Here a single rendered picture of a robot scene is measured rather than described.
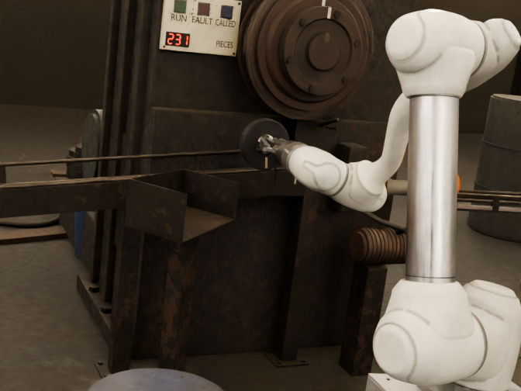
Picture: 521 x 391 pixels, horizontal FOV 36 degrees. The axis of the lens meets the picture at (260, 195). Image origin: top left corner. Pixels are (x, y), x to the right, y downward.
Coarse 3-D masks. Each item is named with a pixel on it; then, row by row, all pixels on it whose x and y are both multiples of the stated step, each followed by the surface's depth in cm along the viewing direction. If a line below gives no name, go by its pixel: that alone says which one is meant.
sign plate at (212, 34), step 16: (192, 0) 254; (208, 0) 256; (224, 0) 258; (176, 16) 253; (192, 16) 256; (208, 16) 258; (160, 32) 254; (176, 32) 255; (192, 32) 257; (208, 32) 259; (224, 32) 261; (160, 48) 254; (176, 48) 256; (192, 48) 258; (208, 48) 260; (224, 48) 263
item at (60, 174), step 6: (78, 144) 447; (72, 150) 464; (78, 150) 439; (66, 156) 463; (72, 156) 460; (78, 156) 439; (78, 162) 440; (78, 168) 439; (54, 174) 472; (60, 174) 473; (66, 174) 467; (78, 174) 439
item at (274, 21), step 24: (288, 0) 251; (312, 0) 252; (336, 0) 258; (264, 24) 250; (360, 24) 264; (264, 48) 252; (264, 72) 254; (360, 72) 268; (288, 96) 259; (312, 96) 261; (336, 96) 267
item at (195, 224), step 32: (128, 192) 222; (160, 192) 216; (192, 192) 243; (224, 192) 237; (128, 224) 224; (160, 224) 218; (192, 224) 229; (224, 224) 231; (192, 256) 234; (192, 288) 237; (160, 352) 240
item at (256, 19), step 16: (272, 0) 251; (352, 0) 262; (256, 16) 250; (368, 16) 266; (256, 32) 252; (368, 32) 268; (368, 48) 269; (256, 64) 254; (368, 64) 271; (256, 80) 256; (272, 96) 259; (352, 96) 271; (288, 112) 263; (304, 112) 266; (320, 112) 268
